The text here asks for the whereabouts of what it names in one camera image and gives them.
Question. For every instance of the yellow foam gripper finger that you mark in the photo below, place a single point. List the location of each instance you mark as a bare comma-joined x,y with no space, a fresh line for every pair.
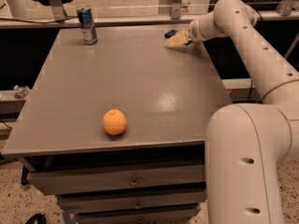
181,38

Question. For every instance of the dark blue rxbar wrapper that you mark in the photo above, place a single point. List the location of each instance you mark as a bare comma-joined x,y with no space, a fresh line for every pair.
170,33

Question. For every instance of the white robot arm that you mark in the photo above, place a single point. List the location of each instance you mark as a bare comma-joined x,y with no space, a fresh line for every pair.
245,142

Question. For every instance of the blue silver redbull can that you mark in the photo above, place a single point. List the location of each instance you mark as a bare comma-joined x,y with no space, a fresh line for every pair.
87,25

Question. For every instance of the grey metal ledge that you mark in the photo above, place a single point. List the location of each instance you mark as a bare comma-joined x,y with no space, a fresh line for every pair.
241,90

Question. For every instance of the metal railing bar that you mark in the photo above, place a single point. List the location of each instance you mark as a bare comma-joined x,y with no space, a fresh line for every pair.
8,23

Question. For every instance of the orange fruit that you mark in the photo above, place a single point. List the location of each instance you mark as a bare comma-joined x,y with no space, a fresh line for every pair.
114,122

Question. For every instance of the grey drawer cabinet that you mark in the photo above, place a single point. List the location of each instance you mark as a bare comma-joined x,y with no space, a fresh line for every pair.
167,96

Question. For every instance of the middle grey drawer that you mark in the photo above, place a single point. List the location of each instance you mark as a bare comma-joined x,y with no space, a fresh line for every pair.
135,201

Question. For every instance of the grey drawer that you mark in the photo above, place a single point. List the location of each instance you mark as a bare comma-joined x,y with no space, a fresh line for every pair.
135,201
125,177
130,216

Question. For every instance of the crumpled clear plastic piece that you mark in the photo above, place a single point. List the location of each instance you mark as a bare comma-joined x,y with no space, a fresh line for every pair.
21,91

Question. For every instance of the bottom grey drawer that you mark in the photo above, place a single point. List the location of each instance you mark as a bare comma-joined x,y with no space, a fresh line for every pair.
130,216

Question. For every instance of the top grey drawer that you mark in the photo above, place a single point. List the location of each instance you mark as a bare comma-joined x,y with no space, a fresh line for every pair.
125,177

